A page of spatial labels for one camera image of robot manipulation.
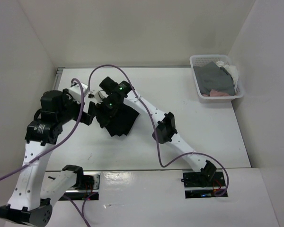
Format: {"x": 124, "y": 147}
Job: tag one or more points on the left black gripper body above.
{"x": 72, "y": 108}

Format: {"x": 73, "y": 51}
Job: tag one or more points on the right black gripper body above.
{"x": 109, "y": 106}

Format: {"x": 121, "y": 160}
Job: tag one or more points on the black pleated skirt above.
{"x": 117, "y": 122}

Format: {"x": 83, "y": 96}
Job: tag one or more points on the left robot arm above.
{"x": 29, "y": 204}

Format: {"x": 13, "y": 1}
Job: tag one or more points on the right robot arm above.
{"x": 165, "y": 131}

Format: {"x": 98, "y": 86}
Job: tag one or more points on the pink cloth in basket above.
{"x": 215, "y": 93}

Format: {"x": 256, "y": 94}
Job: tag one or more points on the grey skirt in basket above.
{"x": 212, "y": 77}

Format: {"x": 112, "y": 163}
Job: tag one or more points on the white plastic basket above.
{"x": 202, "y": 60}

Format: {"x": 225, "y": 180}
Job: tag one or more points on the white cloth in basket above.
{"x": 230, "y": 69}

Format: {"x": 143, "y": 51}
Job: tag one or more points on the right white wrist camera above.
{"x": 98, "y": 95}

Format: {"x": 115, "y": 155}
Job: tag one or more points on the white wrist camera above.
{"x": 75, "y": 91}
{"x": 98, "y": 95}

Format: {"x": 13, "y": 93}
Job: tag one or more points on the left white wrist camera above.
{"x": 75, "y": 91}

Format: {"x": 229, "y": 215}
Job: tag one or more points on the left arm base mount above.
{"x": 89, "y": 189}

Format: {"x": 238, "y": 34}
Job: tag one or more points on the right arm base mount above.
{"x": 194, "y": 189}

